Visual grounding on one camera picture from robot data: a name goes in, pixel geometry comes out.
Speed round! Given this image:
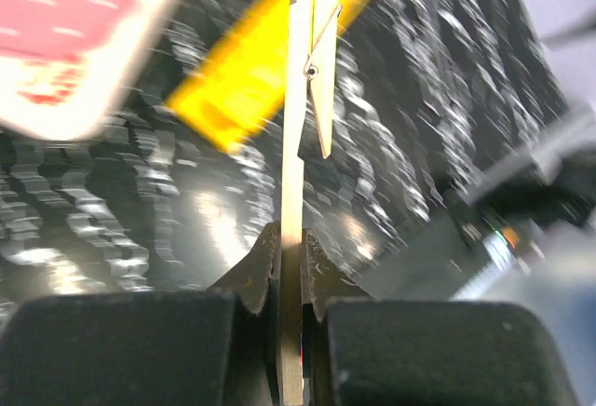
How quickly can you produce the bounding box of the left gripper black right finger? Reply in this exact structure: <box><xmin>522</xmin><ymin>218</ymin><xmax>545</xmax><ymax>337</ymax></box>
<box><xmin>305</xmin><ymin>247</ymin><xmax>577</xmax><ymax>405</ymax></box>

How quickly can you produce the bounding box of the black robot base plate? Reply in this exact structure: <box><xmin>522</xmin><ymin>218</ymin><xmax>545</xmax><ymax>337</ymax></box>
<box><xmin>357</xmin><ymin>135</ymin><xmax>585</xmax><ymax>300</ymax></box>

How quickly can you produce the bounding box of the white strawberry serving tray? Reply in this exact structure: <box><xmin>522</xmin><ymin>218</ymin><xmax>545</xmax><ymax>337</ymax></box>
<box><xmin>1</xmin><ymin>0</ymin><xmax>180</xmax><ymax>142</ymax></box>

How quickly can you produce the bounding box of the yellow plastic test tube rack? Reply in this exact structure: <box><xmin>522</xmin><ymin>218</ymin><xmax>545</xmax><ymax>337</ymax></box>
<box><xmin>167</xmin><ymin>0</ymin><xmax>370</xmax><ymax>156</ymax></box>

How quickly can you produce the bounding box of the pink polka dot plate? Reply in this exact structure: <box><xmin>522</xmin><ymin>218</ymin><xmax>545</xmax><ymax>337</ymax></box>
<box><xmin>1</xmin><ymin>0</ymin><xmax>138</xmax><ymax>60</ymax></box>

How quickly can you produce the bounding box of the white slotted cable duct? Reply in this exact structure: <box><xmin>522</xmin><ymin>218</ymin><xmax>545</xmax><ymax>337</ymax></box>
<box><xmin>450</xmin><ymin>261</ymin><xmax>515</xmax><ymax>301</ymax></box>

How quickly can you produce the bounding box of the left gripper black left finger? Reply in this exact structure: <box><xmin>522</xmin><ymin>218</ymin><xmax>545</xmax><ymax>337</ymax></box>
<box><xmin>1</xmin><ymin>223</ymin><xmax>279</xmax><ymax>405</ymax></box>

